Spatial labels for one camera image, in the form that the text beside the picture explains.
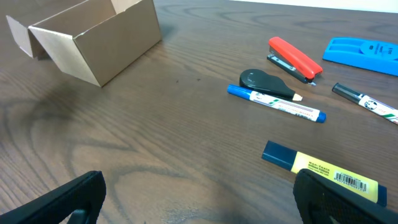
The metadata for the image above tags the yellow highlighter with blue cap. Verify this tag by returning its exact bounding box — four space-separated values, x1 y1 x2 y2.
262 141 387 207

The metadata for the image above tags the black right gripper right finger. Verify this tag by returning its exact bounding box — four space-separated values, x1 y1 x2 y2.
293 169 397 224

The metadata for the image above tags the blue whiteboard marker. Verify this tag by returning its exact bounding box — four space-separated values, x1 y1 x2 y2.
227 84 326 123

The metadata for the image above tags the brown cardboard box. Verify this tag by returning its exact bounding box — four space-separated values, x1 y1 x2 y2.
6 0 162 86

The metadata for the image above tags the blue plastic holder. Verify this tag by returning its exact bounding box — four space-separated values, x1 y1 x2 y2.
323 37 397 76

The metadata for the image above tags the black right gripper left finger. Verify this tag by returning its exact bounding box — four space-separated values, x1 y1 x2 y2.
1 170 106 224

